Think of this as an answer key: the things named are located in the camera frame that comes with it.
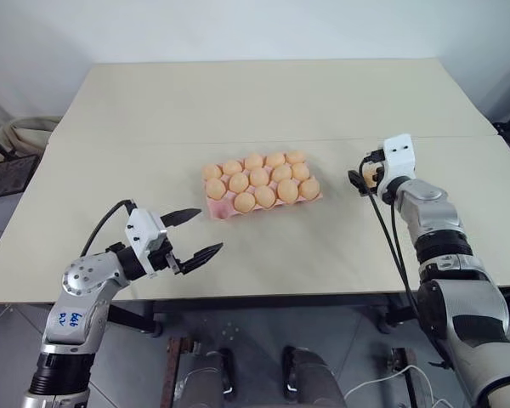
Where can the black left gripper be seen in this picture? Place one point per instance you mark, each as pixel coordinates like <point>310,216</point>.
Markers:
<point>166,260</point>

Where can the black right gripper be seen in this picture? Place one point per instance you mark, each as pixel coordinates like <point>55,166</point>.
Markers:
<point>373,155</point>

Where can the orange egg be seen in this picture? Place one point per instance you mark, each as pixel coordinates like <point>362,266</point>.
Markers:
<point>239,182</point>
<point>265,196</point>
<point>288,190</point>
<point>232,167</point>
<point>259,176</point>
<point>244,201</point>
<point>300,171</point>
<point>211,171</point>
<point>275,160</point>
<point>309,188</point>
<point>215,188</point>
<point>369,175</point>
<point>281,172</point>
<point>295,156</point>
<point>253,161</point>

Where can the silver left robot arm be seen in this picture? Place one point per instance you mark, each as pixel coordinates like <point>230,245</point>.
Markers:
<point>78,297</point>

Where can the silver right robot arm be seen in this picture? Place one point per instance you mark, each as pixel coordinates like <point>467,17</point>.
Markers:
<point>459,306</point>

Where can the pink egg carton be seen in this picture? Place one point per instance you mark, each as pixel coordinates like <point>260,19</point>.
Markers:
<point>217,209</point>

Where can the black table leg with caster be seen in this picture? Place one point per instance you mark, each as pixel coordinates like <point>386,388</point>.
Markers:
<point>393,316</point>
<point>132,321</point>

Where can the black mesh panel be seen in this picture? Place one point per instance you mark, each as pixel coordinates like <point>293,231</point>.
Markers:
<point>6,175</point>

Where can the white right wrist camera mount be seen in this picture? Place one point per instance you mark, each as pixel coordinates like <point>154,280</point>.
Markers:
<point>400,158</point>

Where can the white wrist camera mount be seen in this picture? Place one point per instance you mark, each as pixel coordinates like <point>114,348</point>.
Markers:
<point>144,236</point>
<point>400,158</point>

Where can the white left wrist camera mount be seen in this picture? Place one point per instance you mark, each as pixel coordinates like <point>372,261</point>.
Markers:
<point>144,236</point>

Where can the rusty metal post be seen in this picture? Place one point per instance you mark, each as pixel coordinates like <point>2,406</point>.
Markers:
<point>174,370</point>
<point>408,376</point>

